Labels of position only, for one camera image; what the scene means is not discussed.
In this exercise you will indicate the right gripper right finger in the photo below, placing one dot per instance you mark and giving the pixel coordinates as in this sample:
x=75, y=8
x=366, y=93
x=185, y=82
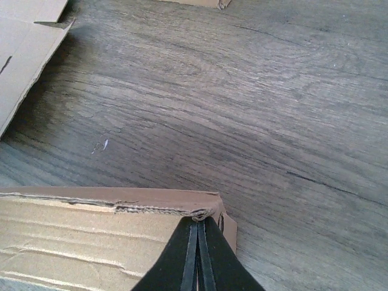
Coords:
x=218, y=266

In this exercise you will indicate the small cardboard box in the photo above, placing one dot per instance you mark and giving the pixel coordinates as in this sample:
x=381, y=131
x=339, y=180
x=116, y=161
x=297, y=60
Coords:
x=95, y=238

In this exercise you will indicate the large flat cardboard blank stack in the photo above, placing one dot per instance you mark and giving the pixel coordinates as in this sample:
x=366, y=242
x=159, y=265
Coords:
x=28, y=41

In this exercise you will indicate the bottom large folded box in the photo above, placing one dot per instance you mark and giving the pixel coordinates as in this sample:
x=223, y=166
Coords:
x=220, y=4

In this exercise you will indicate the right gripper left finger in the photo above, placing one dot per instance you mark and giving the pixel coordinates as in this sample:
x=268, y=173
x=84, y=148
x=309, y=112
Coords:
x=175, y=269

